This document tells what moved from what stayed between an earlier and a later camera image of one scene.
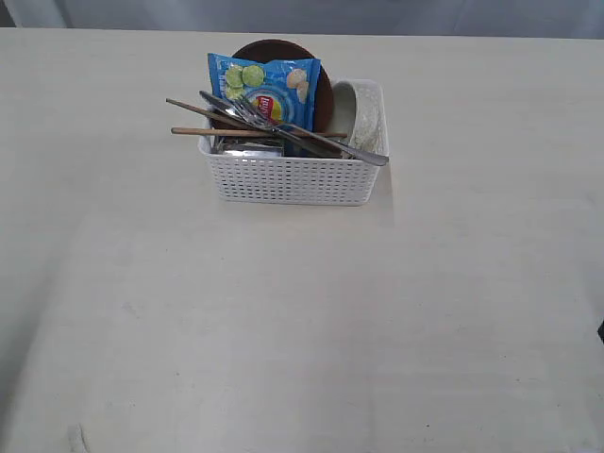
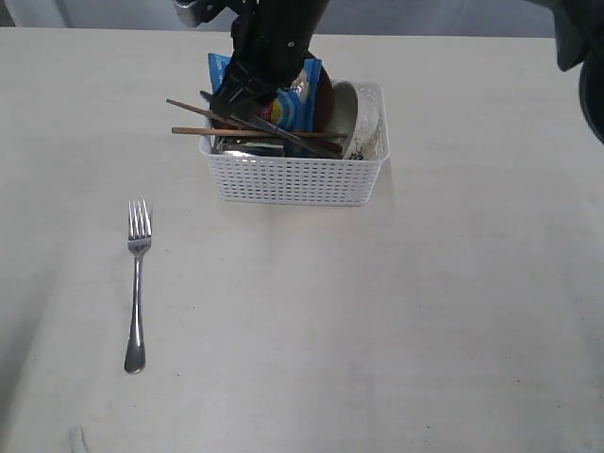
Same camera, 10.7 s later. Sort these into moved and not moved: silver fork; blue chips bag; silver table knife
Moved: silver fork
Not moved: blue chips bag; silver table knife
